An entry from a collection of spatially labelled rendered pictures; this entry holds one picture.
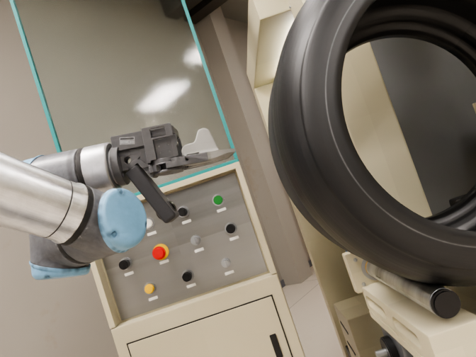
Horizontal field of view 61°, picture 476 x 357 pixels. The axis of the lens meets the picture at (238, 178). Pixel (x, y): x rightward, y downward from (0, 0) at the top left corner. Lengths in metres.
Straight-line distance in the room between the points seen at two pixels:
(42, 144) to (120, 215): 2.86
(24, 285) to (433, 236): 2.79
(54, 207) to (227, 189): 0.83
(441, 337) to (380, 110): 0.57
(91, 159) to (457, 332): 0.64
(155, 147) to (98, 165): 0.10
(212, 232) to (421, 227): 0.82
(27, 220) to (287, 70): 0.43
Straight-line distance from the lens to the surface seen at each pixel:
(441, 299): 0.72
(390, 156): 1.07
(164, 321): 1.36
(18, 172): 0.56
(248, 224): 1.33
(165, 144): 0.71
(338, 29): 0.66
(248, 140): 4.92
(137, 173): 0.72
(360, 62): 1.10
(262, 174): 4.86
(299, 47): 0.66
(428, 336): 0.72
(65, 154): 0.76
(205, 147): 0.71
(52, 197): 0.57
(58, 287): 3.23
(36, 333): 3.16
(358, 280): 1.03
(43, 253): 0.72
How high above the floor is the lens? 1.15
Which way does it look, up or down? 3 degrees up
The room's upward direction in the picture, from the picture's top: 19 degrees counter-clockwise
